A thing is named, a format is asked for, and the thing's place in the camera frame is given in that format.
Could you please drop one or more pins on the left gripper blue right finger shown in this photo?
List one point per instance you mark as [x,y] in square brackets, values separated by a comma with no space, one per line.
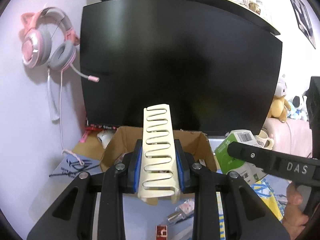
[245,215]

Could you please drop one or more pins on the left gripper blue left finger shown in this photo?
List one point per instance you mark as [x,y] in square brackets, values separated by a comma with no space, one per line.
[71,215]

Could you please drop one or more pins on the wall poster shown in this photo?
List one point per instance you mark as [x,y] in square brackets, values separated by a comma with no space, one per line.
[303,20]

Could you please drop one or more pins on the yellow blue 404 towel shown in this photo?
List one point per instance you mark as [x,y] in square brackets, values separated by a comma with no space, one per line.
[262,189]

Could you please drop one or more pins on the small clear packet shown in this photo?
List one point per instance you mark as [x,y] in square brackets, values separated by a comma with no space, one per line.
[182,212]

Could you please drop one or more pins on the pink pen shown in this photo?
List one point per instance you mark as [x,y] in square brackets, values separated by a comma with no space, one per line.
[84,137]

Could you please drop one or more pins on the cream cartoon mug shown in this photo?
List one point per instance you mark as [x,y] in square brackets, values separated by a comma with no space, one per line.
[264,141]

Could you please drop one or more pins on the person's right hand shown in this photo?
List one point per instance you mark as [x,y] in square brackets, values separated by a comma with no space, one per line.
[294,220]

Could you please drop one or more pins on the cream slotted plastic holder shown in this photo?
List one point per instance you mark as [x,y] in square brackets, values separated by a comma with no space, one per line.
[158,171]

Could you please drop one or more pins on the light blue desk mat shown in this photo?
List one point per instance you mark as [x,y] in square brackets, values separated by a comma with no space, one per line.
[92,206]

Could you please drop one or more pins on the black curved monitor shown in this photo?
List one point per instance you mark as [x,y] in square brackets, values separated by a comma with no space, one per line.
[216,71]

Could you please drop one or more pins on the red crane-pattern box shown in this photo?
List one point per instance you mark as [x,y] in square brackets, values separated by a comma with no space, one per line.
[161,232]

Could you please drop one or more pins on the pink cat-ear headset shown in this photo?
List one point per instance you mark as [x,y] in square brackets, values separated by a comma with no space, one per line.
[37,51]

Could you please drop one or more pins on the green white medicine box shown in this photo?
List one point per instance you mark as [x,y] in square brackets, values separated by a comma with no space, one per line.
[229,155]

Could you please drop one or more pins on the Cubone plush toy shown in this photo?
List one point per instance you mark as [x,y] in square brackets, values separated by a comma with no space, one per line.
[279,106]

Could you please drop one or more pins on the white computer mouse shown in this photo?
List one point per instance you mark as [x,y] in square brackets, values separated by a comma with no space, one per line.
[105,137]

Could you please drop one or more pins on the pink sofa blanket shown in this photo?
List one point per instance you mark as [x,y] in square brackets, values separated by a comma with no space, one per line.
[291,137]

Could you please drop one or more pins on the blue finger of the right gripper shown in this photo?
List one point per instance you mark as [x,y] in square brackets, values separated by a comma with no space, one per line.
[278,164]

